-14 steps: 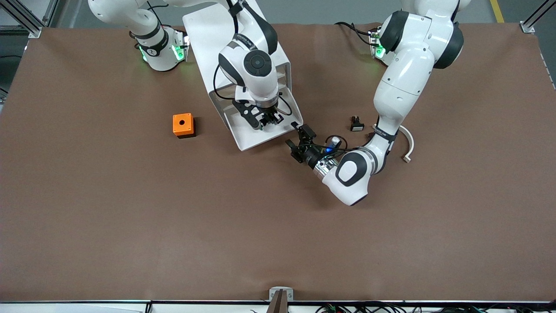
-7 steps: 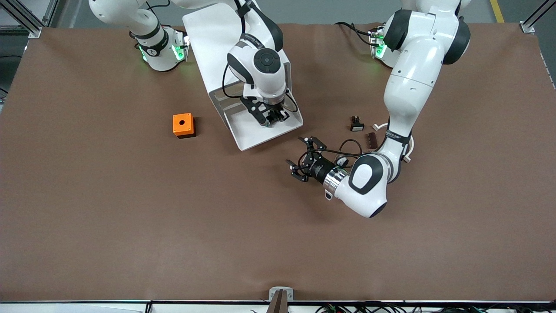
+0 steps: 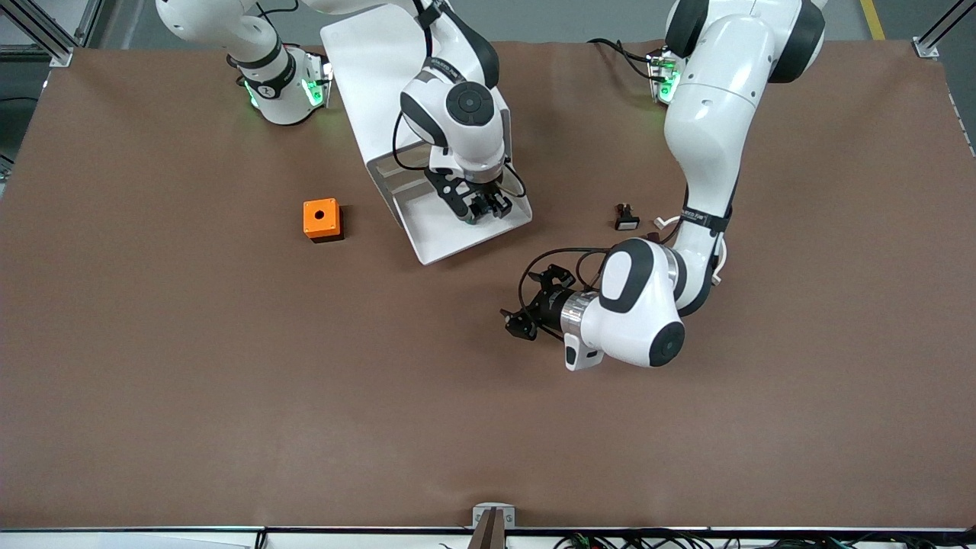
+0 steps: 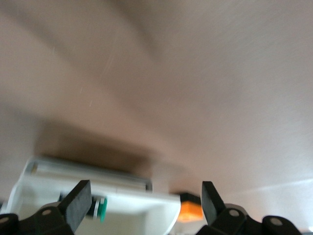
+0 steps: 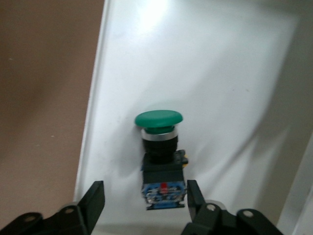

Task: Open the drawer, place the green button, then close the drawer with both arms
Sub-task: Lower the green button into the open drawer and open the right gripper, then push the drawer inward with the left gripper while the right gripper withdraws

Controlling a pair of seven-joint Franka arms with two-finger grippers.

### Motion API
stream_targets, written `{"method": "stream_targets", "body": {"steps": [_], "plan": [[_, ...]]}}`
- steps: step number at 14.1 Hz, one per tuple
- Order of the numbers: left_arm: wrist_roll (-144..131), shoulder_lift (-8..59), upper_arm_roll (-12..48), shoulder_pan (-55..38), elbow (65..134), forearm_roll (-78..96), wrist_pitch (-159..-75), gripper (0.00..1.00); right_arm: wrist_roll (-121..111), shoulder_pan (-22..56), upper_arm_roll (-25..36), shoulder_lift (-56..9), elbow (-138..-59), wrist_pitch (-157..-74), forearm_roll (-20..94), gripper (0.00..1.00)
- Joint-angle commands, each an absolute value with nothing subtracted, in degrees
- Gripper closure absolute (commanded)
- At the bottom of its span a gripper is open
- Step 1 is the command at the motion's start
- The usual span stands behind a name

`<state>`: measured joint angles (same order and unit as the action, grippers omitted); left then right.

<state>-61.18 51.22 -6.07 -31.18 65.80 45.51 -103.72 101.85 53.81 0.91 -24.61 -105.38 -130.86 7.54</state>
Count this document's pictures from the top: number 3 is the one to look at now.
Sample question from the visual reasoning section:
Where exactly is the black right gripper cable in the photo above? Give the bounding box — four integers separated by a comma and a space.
392, 113, 528, 201

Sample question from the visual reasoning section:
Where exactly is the white table edge rail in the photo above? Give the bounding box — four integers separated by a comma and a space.
0, 526, 976, 549

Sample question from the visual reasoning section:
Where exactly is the orange button enclosure box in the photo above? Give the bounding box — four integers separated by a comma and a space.
303, 198, 345, 243

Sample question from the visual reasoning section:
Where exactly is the white curved plastic bracket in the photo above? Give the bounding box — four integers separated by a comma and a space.
653, 215, 727, 287

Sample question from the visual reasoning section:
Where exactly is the aluminium frame post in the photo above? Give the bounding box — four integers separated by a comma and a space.
0, 0, 104, 69
915, 0, 976, 59

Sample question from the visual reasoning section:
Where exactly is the black arm base cable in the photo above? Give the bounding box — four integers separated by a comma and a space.
587, 38, 658, 81

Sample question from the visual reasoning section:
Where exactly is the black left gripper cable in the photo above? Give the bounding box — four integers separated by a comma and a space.
518, 246, 612, 321

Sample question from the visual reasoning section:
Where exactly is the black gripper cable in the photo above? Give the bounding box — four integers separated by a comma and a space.
392, 113, 528, 201
518, 246, 612, 321

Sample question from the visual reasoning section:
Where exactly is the white plastic drawer cabinet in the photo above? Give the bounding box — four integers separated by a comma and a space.
320, 17, 513, 230

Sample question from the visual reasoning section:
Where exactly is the white plastic drawer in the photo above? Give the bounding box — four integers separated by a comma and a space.
375, 149, 428, 181
381, 172, 432, 197
393, 179, 533, 266

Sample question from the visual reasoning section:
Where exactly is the grey metal mounting bracket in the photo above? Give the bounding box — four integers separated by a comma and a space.
472, 502, 516, 529

